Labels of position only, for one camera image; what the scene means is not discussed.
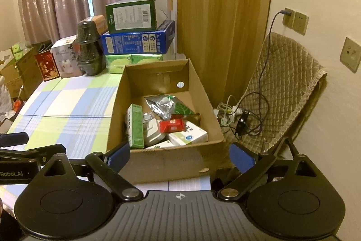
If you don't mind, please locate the blue printed box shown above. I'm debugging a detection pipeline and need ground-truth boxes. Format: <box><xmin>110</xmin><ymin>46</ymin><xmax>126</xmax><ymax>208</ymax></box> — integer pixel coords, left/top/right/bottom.
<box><xmin>101</xmin><ymin>20</ymin><xmax>175</xmax><ymax>55</ymax></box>

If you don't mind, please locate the white plastic bag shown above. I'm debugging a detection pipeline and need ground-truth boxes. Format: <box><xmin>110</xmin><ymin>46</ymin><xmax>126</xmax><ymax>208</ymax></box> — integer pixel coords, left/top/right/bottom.
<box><xmin>0</xmin><ymin>76</ymin><xmax>14</xmax><ymax>121</ymax></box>

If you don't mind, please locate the desktop with checked tablecloth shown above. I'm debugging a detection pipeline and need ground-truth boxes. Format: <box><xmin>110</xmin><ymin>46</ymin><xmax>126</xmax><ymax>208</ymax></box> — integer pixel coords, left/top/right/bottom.
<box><xmin>0</xmin><ymin>53</ymin><xmax>212</xmax><ymax>196</ymax></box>

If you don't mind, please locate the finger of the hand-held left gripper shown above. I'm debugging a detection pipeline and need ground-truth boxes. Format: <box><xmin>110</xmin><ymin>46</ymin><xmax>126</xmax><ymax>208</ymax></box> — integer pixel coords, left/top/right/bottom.
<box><xmin>0</xmin><ymin>132</ymin><xmax>29</xmax><ymax>148</ymax></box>
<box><xmin>0</xmin><ymin>143</ymin><xmax>67</xmax><ymax>166</ymax></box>

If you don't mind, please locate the white carved chair back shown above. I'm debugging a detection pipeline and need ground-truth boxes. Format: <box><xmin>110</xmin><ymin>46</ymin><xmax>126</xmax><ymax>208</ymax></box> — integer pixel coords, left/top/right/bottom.
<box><xmin>0</xmin><ymin>49</ymin><xmax>14</xmax><ymax>64</ymax></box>

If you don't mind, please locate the wall socket with plug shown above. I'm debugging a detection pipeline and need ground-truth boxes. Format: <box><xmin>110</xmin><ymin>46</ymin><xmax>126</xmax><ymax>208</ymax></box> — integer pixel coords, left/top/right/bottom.
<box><xmin>283</xmin><ymin>7</ymin><xmax>295</xmax><ymax>29</ymax></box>

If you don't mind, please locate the white humidifier box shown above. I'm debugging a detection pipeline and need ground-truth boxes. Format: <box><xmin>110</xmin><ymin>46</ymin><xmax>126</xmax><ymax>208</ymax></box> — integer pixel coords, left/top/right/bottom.
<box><xmin>51</xmin><ymin>35</ymin><xmax>85</xmax><ymax>78</ymax></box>

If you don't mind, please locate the brown cardboard box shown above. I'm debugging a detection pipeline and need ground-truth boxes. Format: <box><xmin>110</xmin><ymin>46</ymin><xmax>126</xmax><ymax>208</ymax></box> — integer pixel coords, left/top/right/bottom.
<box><xmin>106</xmin><ymin>59</ymin><xmax>225</xmax><ymax>184</ymax></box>

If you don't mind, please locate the tall brown carton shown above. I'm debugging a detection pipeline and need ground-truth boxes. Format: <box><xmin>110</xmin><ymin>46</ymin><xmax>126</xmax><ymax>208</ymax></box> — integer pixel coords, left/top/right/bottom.
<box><xmin>0</xmin><ymin>56</ymin><xmax>43</xmax><ymax>100</ymax></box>

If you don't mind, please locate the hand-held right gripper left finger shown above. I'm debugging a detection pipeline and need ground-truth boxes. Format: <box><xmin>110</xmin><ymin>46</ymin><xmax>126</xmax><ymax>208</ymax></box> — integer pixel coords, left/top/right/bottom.
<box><xmin>37</xmin><ymin>142</ymin><xmax>144</xmax><ymax>202</ymax></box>

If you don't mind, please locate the white power strip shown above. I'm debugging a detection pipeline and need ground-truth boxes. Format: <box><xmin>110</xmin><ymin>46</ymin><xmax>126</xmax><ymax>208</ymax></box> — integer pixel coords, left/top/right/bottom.
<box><xmin>213</xmin><ymin>104</ymin><xmax>243</xmax><ymax>126</ymax></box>

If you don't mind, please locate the dark green printed box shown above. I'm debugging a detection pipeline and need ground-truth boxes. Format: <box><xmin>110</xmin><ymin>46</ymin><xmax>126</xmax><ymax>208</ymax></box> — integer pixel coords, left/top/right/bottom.
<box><xmin>105</xmin><ymin>0</ymin><xmax>168</xmax><ymax>34</ymax></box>

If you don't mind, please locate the white green medicine box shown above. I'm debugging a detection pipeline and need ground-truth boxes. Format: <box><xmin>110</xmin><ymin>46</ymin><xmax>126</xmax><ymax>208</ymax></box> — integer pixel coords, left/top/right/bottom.
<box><xmin>168</xmin><ymin>121</ymin><xmax>208</xmax><ymax>147</ymax></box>

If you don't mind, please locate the pile of green packets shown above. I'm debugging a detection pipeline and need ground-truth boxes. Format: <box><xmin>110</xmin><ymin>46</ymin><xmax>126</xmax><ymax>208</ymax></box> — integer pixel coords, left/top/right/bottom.
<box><xmin>11</xmin><ymin>43</ymin><xmax>25</xmax><ymax>60</ymax></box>

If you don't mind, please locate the quilted beige chair cover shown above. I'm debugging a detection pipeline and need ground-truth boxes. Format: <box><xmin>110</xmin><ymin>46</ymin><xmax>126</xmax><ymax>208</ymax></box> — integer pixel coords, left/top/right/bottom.
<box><xmin>235</xmin><ymin>32</ymin><xmax>328</xmax><ymax>152</ymax></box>

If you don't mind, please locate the beige wall plate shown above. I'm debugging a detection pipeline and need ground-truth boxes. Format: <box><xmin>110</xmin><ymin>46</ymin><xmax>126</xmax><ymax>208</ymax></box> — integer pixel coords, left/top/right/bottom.
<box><xmin>340</xmin><ymin>37</ymin><xmax>361</xmax><ymax>73</ymax></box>

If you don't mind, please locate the silver foil bag green leaf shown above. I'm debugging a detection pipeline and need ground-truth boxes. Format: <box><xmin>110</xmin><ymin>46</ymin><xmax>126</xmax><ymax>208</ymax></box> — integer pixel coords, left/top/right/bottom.
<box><xmin>145</xmin><ymin>95</ymin><xmax>195</xmax><ymax>121</ymax></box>

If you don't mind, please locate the green tissue pack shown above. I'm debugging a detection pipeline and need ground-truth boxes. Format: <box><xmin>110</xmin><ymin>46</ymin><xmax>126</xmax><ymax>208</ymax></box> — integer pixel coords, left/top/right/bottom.
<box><xmin>131</xmin><ymin>54</ymin><xmax>163</xmax><ymax>64</ymax></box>
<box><xmin>106</xmin><ymin>55</ymin><xmax>133</xmax><ymax>74</ymax></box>

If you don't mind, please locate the empty wall socket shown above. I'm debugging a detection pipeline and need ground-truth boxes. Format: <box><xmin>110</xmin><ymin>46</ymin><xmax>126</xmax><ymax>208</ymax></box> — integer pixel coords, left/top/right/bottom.
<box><xmin>293</xmin><ymin>12</ymin><xmax>309</xmax><ymax>35</ymax></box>

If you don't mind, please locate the small green box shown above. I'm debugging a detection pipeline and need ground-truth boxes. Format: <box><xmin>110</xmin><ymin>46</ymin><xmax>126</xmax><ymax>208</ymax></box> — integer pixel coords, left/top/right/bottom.
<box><xmin>125</xmin><ymin>104</ymin><xmax>146</xmax><ymax>149</ymax></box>

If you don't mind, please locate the red printed gift bag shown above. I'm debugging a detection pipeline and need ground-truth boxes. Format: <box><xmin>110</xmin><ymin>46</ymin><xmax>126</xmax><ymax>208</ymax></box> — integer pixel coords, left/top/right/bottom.
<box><xmin>35</xmin><ymin>50</ymin><xmax>60</xmax><ymax>81</ymax></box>

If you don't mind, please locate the dark charging cable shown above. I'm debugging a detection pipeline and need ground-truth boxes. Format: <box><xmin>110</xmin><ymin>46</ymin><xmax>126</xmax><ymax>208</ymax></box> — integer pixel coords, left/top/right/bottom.
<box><xmin>255</xmin><ymin>10</ymin><xmax>286</xmax><ymax>96</ymax></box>

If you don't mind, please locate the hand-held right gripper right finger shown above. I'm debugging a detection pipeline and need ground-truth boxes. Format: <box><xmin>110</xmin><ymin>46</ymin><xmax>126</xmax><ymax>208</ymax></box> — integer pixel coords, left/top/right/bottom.
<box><xmin>216</xmin><ymin>137</ymin><xmax>330</xmax><ymax>202</ymax></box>

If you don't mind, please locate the red candy wrapper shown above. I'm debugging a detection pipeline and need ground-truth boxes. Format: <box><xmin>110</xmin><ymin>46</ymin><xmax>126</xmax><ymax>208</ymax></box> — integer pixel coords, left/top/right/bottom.
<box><xmin>159</xmin><ymin>118</ymin><xmax>185</xmax><ymax>133</ymax></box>

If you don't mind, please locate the white charger dock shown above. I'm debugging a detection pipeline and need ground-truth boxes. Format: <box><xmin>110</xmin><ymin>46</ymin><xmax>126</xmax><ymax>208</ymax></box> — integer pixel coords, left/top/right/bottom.
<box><xmin>142</xmin><ymin>117</ymin><xmax>165</xmax><ymax>147</ymax></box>

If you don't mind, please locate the stack of black wrapped pots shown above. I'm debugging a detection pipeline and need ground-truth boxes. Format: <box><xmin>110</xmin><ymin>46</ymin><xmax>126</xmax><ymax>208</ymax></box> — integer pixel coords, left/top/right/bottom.
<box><xmin>76</xmin><ymin>21</ymin><xmax>103</xmax><ymax>76</ymax></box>

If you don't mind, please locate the black power adapter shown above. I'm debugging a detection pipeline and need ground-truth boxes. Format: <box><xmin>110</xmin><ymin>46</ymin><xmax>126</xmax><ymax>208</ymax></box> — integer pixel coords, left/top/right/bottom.
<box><xmin>236</xmin><ymin>111</ymin><xmax>250</xmax><ymax>140</ymax></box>

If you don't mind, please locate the yellow curtain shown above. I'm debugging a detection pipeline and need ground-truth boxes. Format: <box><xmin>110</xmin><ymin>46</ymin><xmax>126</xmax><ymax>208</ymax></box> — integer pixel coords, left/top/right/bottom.
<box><xmin>177</xmin><ymin>0</ymin><xmax>274</xmax><ymax>106</ymax></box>

